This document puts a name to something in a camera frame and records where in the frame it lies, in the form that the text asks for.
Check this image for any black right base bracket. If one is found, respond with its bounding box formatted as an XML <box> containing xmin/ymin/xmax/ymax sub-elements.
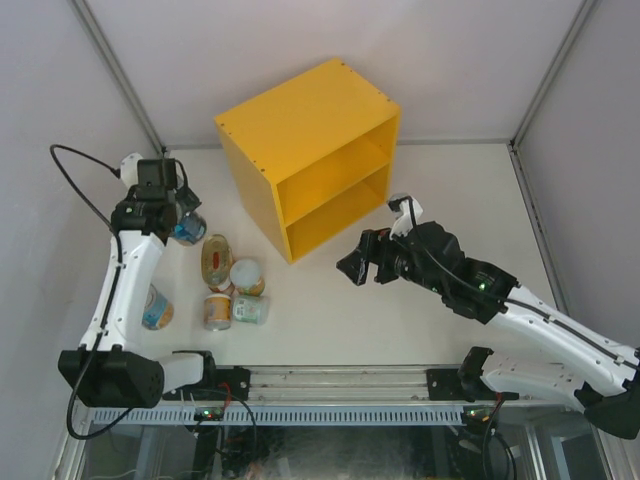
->
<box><xmin>426</xmin><ymin>367</ymin><xmax>475</xmax><ymax>402</ymax></box>

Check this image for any blue soup can with noodles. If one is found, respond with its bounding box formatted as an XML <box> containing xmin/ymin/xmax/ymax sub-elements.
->
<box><xmin>142</xmin><ymin>285</ymin><xmax>174</xmax><ymax>331</ymax></box>

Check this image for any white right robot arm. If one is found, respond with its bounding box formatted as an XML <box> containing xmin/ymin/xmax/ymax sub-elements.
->
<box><xmin>336</xmin><ymin>222</ymin><xmax>639</xmax><ymax>440</ymax></box>

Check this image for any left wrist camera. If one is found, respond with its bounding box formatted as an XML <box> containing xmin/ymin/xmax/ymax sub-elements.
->
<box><xmin>119</xmin><ymin>153</ymin><xmax>143</xmax><ymax>188</ymax></box>

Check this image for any orange can with white lid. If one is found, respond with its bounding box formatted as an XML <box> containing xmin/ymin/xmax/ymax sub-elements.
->
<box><xmin>230</xmin><ymin>258</ymin><xmax>265</xmax><ymax>296</ymax></box>

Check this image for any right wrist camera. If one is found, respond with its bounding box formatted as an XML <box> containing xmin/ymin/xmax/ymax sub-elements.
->
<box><xmin>387</xmin><ymin>193</ymin><xmax>423</xmax><ymax>238</ymax></box>

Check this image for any aluminium mounting rail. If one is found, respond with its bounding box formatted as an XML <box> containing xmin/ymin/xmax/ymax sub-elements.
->
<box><xmin>164</xmin><ymin>364</ymin><xmax>591</xmax><ymax>404</ymax></box>

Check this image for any right aluminium frame post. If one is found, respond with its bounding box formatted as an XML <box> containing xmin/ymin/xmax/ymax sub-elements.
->
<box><xmin>510</xmin><ymin>0</ymin><xmax>601</xmax><ymax>149</ymax></box>

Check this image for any yellow wooden shelf cabinet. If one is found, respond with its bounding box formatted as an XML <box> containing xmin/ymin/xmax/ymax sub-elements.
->
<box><xmin>214</xmin><ymin>58</ymin><xmax>401</xmax><ymax>263</ymax></box>

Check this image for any green label can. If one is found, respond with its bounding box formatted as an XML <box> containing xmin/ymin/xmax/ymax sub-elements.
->
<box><xmin>231</xmin><ymin>295</ymin><xmax>270</xmax><ymax>325</ymax></box>

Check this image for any orange label can lying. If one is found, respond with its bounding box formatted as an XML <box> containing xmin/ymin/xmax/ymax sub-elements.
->
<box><xmin>203</xmin><ymin>293</ymin><xmax>231</xmax><ymax>331</ymax></box>

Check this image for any oval flat fish tin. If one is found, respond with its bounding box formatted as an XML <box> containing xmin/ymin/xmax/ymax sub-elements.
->
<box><xmin>201</xmin><ymin>234</ymin><xmax>234</xmax><ymax>293</ymax></box>

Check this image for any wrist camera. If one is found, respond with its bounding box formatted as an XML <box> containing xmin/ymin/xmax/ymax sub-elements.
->
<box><xmin>387</xmin><ymin>193</ymin><xmax>423</xmax><ymax>238</ymax></box>
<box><xmin>119</xmin><ymin>153</ymin><xmax>143</xmax><ymax>188</ymax></box>

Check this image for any aluminium frame post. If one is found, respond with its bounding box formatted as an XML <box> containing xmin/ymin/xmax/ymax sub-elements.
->
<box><xmin>510</xmin><ymin>0</ymin><xmax>601</xmax><ymax>149</ymax></box>
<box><xmin>68</xmin><ymin>0</ymin><xmax>166</xmax><ymax>156</ymax></box>

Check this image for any black base bracket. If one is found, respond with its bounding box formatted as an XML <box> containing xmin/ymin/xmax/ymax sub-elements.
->
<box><xmin>162</xmin><ymin>366</ymin><xmax>251</xmax><ymax>402</ymax></box>
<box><xmin>426</xmin><ymin>367</ymin><xmax>475</xmax><ymax>402</ymax></box>

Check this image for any black left base bracket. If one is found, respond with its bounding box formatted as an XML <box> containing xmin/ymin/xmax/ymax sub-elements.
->
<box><xmin>162</xmin><ymin>366</ymin><xmax>251</xmax><ymax>402</ymax></box>

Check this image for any left aluminium frame post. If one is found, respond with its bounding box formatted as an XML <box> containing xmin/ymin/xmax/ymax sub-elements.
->
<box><xmin>68</xmin><ymin>0</ymin><xmax>166</xmax><ymax>156</ymax></box>

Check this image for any grey slotted cable duct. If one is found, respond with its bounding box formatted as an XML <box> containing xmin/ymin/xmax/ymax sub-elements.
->
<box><xmin>92</xmin><ymin>405</ymin><xmax>469</xmax><ymax>426</ymax></box>

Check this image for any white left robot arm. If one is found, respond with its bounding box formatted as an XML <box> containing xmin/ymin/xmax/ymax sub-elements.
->
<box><xmin>58</xmin><ymin>159</ymin><xmax>219</xmax><ymax>409</ymax></box>

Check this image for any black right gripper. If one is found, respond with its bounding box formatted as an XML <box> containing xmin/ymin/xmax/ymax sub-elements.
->
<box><xmin>338</xmin><ymin>223</ymin><xmax>446</xmax><ymax>296</ymax></box>

